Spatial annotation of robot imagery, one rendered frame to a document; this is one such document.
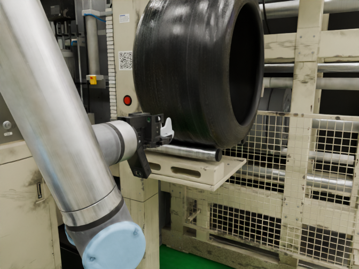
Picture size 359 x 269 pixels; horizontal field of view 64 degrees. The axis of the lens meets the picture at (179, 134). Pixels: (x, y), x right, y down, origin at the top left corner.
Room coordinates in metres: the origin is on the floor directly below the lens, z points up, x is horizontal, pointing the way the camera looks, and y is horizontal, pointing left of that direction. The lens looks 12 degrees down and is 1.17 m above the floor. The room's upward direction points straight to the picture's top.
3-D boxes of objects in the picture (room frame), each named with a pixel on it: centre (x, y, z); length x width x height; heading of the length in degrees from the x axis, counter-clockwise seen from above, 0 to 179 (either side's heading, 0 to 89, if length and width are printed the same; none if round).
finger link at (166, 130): (0.76, 0.03, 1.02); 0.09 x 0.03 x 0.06; 150
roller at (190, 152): (1.01, 0.02, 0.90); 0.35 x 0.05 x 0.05; 61
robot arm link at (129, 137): (0.60, 0.14, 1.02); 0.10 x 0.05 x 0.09; 60
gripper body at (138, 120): (0.67, 0.10, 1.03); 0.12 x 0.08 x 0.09; 150
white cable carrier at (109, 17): (1.25, 0.27, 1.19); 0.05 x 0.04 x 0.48; 151
